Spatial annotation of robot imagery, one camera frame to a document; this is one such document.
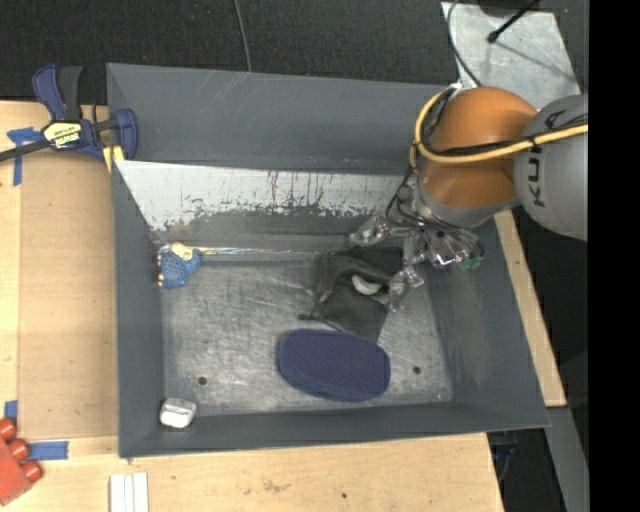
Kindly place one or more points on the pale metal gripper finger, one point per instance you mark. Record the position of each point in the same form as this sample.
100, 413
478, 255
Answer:
369, 232
406, 282

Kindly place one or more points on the black cloth pouch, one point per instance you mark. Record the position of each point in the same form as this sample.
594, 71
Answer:
352, 312

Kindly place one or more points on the white curved object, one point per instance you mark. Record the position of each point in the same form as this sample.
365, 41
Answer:
364, 286

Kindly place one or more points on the blue toy animal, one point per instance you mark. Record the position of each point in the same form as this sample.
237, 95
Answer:
175, 267

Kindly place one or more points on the small white box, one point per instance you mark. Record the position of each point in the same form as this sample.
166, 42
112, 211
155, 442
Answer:
177, 413

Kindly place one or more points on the dark blue oval case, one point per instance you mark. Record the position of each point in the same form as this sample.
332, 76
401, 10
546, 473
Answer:
335, 365

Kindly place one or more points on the grey metal bin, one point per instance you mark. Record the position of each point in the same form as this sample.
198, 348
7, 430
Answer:
250, 125

